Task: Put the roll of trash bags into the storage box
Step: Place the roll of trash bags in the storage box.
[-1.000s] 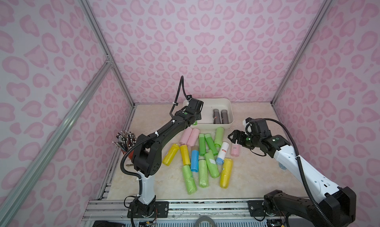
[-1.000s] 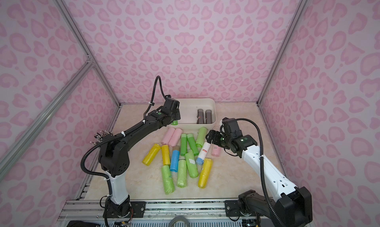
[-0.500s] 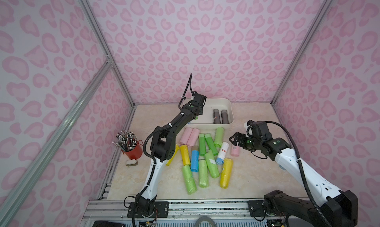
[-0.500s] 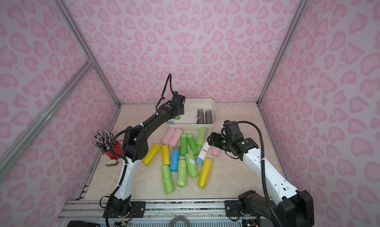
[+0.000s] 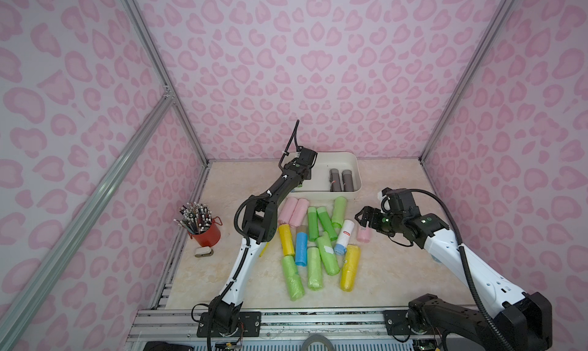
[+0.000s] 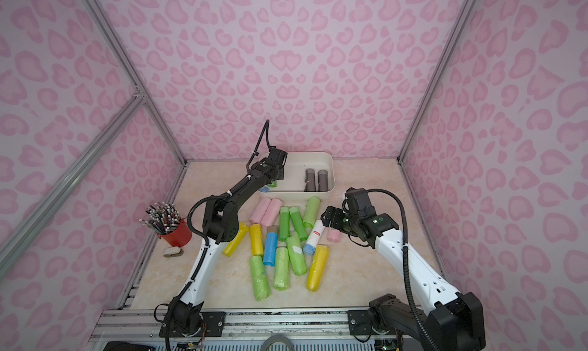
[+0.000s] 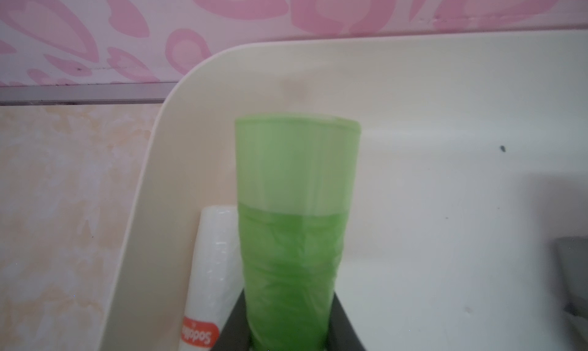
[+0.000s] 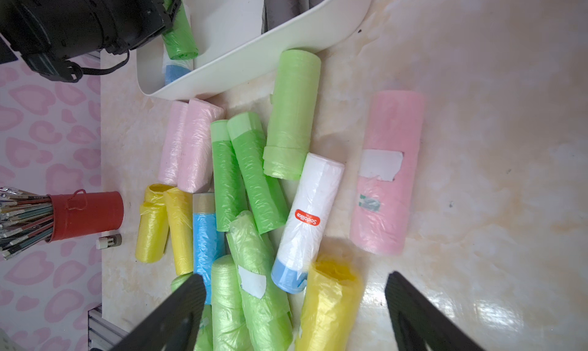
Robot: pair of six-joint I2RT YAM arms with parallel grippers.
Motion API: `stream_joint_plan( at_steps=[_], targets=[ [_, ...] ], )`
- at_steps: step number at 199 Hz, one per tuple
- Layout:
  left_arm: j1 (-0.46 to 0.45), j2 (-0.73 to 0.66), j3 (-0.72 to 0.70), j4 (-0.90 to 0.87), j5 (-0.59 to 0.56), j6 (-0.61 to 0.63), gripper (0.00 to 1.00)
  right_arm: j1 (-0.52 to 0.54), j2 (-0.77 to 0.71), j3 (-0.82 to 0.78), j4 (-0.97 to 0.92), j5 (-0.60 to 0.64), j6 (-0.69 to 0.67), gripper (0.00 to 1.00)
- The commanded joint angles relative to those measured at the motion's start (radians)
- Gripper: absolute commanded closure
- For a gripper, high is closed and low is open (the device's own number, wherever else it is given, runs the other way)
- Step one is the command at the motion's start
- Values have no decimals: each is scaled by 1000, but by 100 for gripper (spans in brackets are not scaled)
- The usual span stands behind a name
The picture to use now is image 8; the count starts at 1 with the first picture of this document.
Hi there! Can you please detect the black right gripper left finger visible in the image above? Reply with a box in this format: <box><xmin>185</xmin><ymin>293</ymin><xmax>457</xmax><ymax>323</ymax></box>
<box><xmin>113</xmin><ymin>274</ymin><xmax>206</xmax><ymax>351</ymax></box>

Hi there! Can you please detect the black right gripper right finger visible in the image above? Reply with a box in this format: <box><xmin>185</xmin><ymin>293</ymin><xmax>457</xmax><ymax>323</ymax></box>
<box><xmin>384</xmin><ymin>271</ymin><xmax>483</xmax><ymax>351</ymax></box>

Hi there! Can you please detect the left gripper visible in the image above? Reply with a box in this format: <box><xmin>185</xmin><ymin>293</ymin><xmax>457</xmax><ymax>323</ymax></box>
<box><xmin>1</xmin><ymin>0</ymin><xmax>182</xmax><ymax>82</ymax></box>

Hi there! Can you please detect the bright green roll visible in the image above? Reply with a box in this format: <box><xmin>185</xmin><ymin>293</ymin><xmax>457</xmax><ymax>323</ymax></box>
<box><xmin>162</xmin><ymin>0</ymin><xmax>199</xmax><ymax>60</ymax></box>

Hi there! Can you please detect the pink roll with white label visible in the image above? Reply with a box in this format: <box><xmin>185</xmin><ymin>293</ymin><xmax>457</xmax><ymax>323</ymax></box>
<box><xmin>350</xmin><ymin>91</ymin><xmax>425</xmax><ymax>255</ymax></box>

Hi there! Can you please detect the green crumpled roll front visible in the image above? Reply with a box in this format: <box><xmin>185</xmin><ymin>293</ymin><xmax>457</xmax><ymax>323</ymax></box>
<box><xmin>171</xmin><ymin>272</ymin><xmax>214</xmax><ymax>351</ymax></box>

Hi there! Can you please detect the light green roll front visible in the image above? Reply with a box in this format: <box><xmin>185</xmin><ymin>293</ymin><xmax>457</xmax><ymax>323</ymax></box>
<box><xmin>211</xmin><ymin>255</ymin><xmax>254</xmax><ymax>350</ymax></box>

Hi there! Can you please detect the large yellow roll front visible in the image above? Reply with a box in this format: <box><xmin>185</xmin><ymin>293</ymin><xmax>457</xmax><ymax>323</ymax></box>
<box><xmin>295</xmin><ymin>255</ymin><xmax>364</xmax><ymax>350</ymax></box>

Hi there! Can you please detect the blue trash bag roll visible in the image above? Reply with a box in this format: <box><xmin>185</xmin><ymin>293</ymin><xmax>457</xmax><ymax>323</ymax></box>
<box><xmin>192</xmin><ymin>193</ymin><xmax>226</xmax><ymax>305</ymax></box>

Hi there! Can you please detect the yellow trash bag roll outer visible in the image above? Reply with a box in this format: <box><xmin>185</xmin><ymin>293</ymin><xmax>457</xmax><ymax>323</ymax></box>
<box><xmin>136</xmin><ymin>183</ymin><xmax>172</xmax><ymax>263</ymax></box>

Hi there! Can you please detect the yellow trash bag roll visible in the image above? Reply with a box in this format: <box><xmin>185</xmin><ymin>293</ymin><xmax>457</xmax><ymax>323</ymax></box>
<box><xmin>136</xmin><ymin>183</ymin><xmax>172</xmax><ymax>263</ymax></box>
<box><xmin>164</xmin><ymin>187</ymin><xmax>194</xmax><ymax>276</ymax></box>

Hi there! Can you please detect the light green crumpled roll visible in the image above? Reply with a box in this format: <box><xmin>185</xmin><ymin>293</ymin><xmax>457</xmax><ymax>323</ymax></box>
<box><xmin>228</xmin><ymin>210</ymin><xmax>293</xmax><ymax>350</ymax></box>

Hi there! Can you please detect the yellow trash bag roll inner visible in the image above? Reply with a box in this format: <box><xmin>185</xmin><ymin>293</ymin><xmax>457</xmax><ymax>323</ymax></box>
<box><xmin>164</xmin><ymin>187</ymin><xmax>194</xmax><ymax>276</ymax></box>

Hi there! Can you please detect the green trash bag roll left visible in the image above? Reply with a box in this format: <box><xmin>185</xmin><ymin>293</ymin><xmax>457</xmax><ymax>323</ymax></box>
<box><xmin>211</xmin><ymin>120</ymin><xmax>248</xmax><ymax>232</ymax></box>

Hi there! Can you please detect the green trash bag roll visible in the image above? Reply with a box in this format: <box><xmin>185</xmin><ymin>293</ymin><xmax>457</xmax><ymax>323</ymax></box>
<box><xmin>211</xmin><ymin>120</ymin><xmax>248</xmax><ymax>232</ymax></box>
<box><xmin>228</xmin><ymin>112</ymin><xmax>289</xmax><ymax>234</ymax></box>

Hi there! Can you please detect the white roll with blue end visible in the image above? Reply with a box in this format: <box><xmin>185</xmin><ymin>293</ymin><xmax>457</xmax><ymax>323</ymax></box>
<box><xmin>271</xmin><ymin>153</ymin><xmax>345</xmax><ymax>294</ymax></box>

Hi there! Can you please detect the pink trash bag roll right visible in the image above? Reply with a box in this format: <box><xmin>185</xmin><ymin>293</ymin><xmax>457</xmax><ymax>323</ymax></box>
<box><xmin>178</xmin><ymin>99</ymin><xmax>224</xmax><ymax>193</ymax></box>

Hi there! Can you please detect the pink trash bag roll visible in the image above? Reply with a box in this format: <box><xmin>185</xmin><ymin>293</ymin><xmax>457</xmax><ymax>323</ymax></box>
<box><xmin>178</xmin><ymin>99</ymin><xmax>224</xmax><ymax>193</ymax></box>
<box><xmin>158</xmin><ymin>101</ymin><xmax>188</xmax><ymax>186</ymax></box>

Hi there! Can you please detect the pink trash bag roll left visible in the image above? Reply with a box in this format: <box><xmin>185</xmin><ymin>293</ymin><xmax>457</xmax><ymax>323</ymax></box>
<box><xmin>158</xmin><ymin>101</ymin><xmax>188</xmax><ymax>186</ymax></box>

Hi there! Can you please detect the green trash bag roll right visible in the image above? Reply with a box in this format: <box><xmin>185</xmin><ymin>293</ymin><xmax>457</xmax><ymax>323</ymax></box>
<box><xmin>228</xmin><ymin>112</ymin><xmax>289</xmax><ymax>234</ymax></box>

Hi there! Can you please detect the white plastic storage box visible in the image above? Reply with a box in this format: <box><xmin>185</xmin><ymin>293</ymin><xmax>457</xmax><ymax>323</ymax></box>
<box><xmin>136</xmin><ymin>0</ymin><xmax>371</xmax><ymax>101</ymax></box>

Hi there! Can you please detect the light green roll near box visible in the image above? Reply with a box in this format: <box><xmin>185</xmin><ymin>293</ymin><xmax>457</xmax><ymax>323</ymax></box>
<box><xmin>263</xmin><ymin>49</ymin><xmax>322</xmax><ymax>180</ymax></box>

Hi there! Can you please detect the red pen holder cup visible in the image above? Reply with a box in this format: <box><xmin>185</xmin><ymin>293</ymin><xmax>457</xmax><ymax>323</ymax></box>
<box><xmin>48</xmin><ymin>190</ymin><xmax>124</xmax><ymax>242</ymax></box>

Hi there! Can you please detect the bundle of pens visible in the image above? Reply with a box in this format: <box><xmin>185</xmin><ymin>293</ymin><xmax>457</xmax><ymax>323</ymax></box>
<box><xmin>1</xmin><ymin>187</ymin><xmax>55</xmax><ymax>260</ymax></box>

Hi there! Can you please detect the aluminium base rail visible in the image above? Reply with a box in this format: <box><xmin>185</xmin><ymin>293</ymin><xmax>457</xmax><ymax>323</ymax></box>
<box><xmin>87</xmin><ymin>304</ymin><xmax>129</xmax><ymax>351</ymax></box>

